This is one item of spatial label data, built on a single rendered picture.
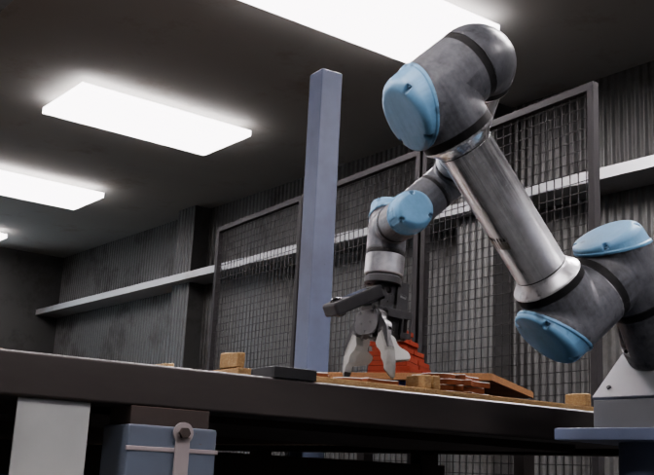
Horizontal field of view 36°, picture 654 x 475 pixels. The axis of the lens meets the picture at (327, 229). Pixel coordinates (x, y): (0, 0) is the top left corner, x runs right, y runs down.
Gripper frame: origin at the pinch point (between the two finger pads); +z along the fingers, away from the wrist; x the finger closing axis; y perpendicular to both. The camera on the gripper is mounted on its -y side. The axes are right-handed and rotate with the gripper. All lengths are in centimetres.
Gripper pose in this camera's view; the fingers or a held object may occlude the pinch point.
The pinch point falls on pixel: (364, 381)
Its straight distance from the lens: 188.2
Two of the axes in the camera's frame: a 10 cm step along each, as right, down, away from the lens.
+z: -1.0, 9.6, -2.7
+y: 8.3, 2.3, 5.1
